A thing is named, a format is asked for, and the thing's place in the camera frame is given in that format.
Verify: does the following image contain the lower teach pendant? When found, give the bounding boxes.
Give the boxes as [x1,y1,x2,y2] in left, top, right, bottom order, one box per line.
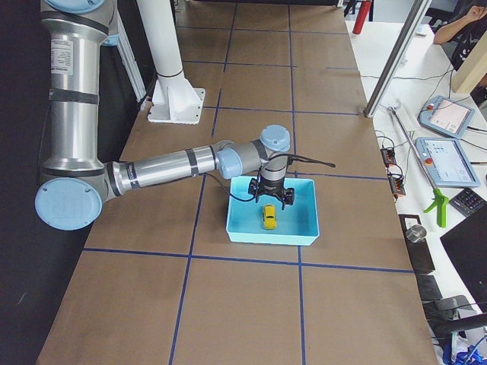
[415,137,480,188]

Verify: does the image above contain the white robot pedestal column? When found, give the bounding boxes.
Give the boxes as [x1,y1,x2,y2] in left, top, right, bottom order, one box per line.
[137,0,205,125]

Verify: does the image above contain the red fire extinguisher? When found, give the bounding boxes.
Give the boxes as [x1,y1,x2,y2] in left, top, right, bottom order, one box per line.
[352,0,373,35]

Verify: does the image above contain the silver metal cylinder weight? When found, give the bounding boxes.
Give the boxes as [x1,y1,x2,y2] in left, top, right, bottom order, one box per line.
[405,224,427,243]

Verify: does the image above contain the black calculator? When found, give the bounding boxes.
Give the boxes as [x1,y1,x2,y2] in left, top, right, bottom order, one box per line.
[449,188,486,217]

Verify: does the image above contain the black plate on table edge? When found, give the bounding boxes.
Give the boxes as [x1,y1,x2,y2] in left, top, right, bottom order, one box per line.
[399,214,435,275]

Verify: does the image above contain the black orange connector box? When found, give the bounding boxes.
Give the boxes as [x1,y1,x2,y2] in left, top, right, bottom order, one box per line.
[380,147,396,167]
[387,173,406,198]

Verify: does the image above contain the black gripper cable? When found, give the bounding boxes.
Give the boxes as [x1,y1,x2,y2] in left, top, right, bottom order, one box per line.
[205,153,336,202]

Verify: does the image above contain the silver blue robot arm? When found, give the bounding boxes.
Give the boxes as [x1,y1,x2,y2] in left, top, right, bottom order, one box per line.
[35,1,294,230]

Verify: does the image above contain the yellow beetle toy car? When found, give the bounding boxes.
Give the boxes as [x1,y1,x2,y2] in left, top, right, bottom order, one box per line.
[262,204,277,230]

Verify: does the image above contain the seated person in black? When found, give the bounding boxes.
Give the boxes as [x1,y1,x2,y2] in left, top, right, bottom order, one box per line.
[433,5,486,70]

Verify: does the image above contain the black laptop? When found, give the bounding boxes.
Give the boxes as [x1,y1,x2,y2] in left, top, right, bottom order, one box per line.
[441,211,486,313]

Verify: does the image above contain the teach pendant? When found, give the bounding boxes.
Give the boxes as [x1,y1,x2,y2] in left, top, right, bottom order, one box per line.
[418,96,475,138]
[415,137,480,188]

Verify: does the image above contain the aluminium frame post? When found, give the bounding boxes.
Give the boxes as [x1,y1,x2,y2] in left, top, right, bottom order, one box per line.
[364,0,431,119]

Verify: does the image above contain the lower black orange connector box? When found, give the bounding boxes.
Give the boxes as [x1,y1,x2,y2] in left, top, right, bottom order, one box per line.
[387,173,406,198]

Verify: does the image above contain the green handled reacher grabber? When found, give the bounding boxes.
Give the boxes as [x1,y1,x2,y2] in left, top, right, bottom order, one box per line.
[387,106,449,228]

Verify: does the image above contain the upper teach pendant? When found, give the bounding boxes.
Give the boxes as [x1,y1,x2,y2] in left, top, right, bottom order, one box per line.
[418,96,475,138]

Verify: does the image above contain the upper black orange connector box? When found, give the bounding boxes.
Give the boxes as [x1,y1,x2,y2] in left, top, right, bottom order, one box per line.
[380,147,396,167]

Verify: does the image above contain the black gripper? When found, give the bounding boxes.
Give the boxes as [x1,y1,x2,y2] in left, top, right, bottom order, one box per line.
[249,176,294,211]

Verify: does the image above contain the light blue plastic bin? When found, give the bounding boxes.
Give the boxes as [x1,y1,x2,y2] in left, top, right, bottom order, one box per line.
[226,176,320,246]

